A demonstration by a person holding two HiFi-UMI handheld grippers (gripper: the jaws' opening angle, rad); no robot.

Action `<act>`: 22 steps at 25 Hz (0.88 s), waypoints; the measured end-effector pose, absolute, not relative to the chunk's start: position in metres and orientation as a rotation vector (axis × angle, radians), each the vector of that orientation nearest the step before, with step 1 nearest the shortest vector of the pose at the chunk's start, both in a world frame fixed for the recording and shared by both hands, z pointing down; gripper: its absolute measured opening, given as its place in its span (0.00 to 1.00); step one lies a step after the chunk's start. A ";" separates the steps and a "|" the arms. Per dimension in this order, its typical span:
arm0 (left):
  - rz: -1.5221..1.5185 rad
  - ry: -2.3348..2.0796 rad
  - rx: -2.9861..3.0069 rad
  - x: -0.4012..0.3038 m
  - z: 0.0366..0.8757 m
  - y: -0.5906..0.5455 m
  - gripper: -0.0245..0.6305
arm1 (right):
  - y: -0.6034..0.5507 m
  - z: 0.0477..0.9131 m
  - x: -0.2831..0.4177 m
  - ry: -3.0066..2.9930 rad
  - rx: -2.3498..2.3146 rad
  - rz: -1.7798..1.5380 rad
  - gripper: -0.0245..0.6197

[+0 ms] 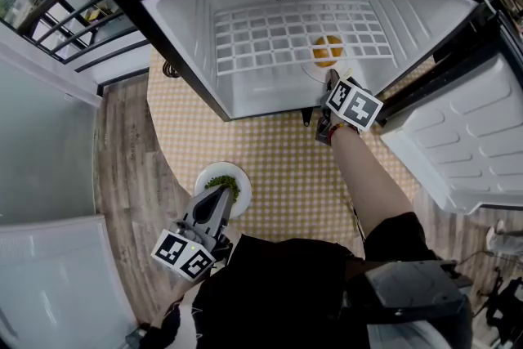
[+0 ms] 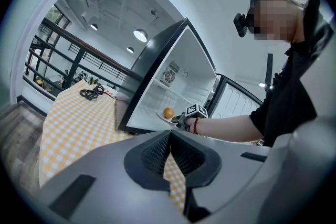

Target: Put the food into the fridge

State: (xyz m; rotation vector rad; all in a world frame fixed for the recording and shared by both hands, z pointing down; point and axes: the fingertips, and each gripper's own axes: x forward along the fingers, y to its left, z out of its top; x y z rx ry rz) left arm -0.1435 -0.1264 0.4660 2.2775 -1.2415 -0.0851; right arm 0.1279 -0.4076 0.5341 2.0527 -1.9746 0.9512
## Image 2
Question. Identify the person's right forearm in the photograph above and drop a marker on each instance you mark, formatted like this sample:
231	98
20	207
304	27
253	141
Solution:
228	127

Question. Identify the person's black and white shirt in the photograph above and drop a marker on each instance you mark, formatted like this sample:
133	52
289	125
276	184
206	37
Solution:
288	102

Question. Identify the black head-mounted camera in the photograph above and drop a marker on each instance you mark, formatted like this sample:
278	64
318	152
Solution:
240	25

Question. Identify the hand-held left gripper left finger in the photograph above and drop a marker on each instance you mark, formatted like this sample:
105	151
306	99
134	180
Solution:
105	178

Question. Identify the black mini fridge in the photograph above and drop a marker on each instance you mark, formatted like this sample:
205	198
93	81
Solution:
147	73

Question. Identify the person's head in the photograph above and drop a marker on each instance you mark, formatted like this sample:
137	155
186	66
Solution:
278	18

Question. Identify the white plate with pink food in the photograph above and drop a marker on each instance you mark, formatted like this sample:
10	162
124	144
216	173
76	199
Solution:
113	89

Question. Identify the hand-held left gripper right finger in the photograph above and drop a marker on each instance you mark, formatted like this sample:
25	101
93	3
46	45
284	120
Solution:
236	173

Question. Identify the black railing with wooden handrail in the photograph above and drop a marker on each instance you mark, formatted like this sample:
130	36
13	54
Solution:
74	68

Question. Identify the black framed window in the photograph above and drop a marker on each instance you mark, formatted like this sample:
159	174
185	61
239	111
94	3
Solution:
56	14

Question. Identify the person's right hand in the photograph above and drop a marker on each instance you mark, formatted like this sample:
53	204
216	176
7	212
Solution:
190	124

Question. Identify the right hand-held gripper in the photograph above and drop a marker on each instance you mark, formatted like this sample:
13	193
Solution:
195	110

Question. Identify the pink food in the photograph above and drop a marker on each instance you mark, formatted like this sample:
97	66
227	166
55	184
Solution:
108	92

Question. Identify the orange fruit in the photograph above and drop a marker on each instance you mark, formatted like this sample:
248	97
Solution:
168	112

